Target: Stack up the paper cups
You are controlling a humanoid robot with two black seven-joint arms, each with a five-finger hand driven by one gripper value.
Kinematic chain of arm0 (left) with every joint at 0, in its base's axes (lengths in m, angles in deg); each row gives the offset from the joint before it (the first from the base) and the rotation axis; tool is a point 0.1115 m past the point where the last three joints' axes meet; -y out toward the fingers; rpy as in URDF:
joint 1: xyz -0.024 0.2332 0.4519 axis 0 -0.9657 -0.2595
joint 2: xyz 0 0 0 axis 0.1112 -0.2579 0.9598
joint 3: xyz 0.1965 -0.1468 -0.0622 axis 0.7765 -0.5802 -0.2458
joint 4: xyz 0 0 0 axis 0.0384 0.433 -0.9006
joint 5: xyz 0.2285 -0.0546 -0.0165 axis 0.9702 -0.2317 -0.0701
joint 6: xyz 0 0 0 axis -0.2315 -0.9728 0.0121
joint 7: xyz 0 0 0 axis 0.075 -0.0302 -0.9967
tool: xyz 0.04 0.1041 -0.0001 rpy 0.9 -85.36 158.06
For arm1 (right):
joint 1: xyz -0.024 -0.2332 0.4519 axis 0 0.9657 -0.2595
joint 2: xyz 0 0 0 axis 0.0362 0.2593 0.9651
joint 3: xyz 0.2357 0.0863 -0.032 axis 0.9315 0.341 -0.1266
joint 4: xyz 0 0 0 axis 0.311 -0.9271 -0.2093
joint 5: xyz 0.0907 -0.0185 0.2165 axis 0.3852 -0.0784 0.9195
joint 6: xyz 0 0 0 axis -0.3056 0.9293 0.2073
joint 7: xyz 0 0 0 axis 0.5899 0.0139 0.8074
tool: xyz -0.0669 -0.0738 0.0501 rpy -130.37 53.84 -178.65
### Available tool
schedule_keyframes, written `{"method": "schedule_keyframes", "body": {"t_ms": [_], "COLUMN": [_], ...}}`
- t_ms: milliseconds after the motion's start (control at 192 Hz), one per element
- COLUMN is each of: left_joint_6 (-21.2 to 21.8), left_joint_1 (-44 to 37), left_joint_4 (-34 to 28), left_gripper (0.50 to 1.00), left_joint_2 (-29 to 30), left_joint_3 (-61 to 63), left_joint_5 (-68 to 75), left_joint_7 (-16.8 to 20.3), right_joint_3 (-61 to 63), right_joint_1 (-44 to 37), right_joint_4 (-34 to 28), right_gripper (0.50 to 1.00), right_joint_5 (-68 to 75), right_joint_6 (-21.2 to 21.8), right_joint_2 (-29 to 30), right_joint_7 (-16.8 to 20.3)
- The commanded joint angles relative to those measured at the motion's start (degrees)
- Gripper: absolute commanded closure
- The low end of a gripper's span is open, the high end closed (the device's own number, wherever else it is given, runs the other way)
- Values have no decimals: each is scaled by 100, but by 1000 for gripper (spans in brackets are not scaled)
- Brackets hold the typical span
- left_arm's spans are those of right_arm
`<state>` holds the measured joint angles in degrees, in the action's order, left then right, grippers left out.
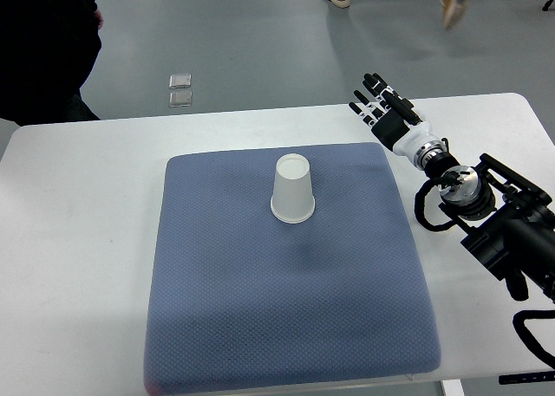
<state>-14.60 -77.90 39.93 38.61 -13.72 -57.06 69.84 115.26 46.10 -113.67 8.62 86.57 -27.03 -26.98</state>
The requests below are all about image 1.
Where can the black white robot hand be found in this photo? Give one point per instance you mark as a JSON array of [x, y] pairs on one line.
[[390, 127]]

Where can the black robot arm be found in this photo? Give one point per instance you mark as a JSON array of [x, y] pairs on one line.
[[508, 225]]

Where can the white paper cup on mat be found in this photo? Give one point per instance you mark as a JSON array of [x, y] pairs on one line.
[[292, 199]]

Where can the black tripod leg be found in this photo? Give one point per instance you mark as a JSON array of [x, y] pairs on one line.
[[547, 5]]

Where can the upper metal floor plate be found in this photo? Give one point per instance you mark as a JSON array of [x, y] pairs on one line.
[[182, 80]]

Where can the metal floor plate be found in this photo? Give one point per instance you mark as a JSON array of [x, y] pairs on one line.
[[180, 98], [182, 80]]

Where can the lower metal floor plate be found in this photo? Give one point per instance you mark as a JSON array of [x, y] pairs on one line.
[[180, 98]]

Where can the blue textured cushion mat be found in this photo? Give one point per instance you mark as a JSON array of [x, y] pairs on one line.
[[241, 300]]

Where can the white table leg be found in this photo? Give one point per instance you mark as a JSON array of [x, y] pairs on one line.
[[452, 388]]

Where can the black table control panel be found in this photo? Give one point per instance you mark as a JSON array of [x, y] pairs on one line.
[[525, 378]]

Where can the person in black clothing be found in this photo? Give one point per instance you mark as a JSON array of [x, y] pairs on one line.
[[48, 50]]

